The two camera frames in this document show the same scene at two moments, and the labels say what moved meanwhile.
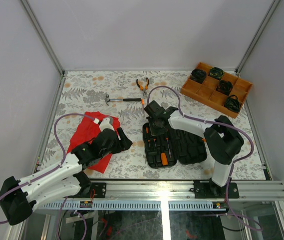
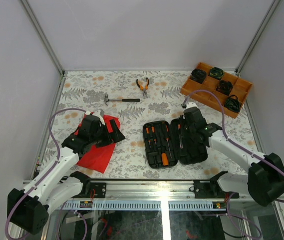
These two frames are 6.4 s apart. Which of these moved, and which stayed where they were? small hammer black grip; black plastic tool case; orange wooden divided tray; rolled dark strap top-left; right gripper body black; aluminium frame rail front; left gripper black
Moved: right gripper body black; left gripper black
Stayed: black plastic tool case; orange wooden divided tray; aluminium frame rail front; rolled dark strap top-left; small hammer black grip
